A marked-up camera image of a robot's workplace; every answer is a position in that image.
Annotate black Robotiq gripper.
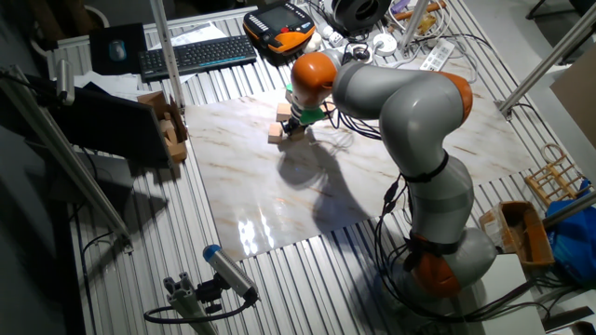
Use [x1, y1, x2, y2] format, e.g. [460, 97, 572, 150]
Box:
[280, 114, 309, 141]

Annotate white marble pattern sheet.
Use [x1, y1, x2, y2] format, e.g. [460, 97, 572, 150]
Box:
[184, 55, 540, 262]

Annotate white egg-shaped object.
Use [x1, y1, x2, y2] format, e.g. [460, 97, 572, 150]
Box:
[303, 31, 324, 54]

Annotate round metal bowl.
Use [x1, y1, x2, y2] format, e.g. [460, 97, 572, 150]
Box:
[346, 42, 373, 64]

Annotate white plug adapter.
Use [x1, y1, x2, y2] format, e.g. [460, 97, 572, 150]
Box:
[316, 22, 345, 47]

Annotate orange black teach pendant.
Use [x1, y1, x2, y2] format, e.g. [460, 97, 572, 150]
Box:
[241, 1, 318, 56]

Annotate black round fan housing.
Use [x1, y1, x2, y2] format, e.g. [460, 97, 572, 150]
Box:
[324, 0, 394, 37]

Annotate black computer keyboard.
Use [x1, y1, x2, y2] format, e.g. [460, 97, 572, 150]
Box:
[138, 34, 259, 84]

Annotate white round socket hub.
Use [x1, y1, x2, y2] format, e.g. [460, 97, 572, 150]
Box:
[371, 32, 399, 58]

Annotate open cardboard box with wood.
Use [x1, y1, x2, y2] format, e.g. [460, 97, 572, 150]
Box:
[136, 90, 190, 165]

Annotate upright aluminium strut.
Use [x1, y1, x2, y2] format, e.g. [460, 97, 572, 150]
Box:
[148, 0, 187, 115]

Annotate white power strip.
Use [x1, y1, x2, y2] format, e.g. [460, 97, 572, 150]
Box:
[418, 38, 456, 73]

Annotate wooden stick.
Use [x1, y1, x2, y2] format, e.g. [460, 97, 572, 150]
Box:
[394, 0, 449, 22]

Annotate black mouse pad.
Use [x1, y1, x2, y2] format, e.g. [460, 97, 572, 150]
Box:
[88, 21, 149, 76]

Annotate black flat monitor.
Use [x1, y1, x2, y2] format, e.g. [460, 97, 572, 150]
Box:
[25, 74, 174, 169]

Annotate dark computer mouse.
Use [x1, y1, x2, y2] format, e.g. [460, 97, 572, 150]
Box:
[107, 38, 128, 62]

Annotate short aluminium profile stand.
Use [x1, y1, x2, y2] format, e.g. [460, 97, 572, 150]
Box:
[162, 272, 220, 335]

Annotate long diagonal aluminium strut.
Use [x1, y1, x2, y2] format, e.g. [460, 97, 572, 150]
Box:
[0, 64, 135, 255]

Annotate small wooden rack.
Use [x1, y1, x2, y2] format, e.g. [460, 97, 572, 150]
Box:
[524, 142, 593, 209]

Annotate brown cardboard box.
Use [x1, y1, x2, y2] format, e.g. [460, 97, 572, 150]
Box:
[478, 199, 556, 272]

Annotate white box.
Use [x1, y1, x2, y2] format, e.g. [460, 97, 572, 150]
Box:
[472, 253, 549, 335]

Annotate flat cardboard sheet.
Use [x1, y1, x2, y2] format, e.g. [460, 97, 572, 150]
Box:
[549, 44, 596, 151]

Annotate low aluminium strut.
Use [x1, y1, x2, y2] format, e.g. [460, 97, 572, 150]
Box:
[542, 189, 596, 230]

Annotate blue fabric bag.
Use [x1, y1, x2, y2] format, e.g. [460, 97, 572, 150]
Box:
[544, 179, 596, 286]

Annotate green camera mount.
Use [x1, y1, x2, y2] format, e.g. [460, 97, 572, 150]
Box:
[284, 82, 327, 126]

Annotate silver camera with blue end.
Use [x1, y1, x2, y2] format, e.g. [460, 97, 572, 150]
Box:
[202, 243, 261, 303]

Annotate black camera clamp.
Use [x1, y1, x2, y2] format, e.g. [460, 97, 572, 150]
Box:
[195, 274, 229, 315]

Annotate silver camera on strut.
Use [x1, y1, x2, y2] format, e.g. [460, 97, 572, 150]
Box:
[54, 58, 76, 107]

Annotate aluminium profile post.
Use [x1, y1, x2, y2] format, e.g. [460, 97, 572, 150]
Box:
[494, 3, 596, 118]

